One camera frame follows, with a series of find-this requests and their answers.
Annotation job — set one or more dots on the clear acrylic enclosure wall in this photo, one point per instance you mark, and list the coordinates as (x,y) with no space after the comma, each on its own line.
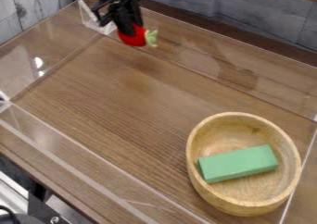
(98,115)

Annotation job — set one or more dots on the green rectangular block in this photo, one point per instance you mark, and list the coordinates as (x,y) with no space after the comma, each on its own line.
(237,164)

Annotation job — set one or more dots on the red knitted strawberry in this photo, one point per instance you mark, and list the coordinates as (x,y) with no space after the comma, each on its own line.
(141,38)

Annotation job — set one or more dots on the black equipment at bottom left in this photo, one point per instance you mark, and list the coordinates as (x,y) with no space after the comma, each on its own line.
(36,213)

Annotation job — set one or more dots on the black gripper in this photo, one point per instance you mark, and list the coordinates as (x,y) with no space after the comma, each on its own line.
(126,15)

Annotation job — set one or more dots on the wooden bowl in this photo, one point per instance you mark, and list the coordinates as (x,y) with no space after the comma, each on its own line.
(252,195)

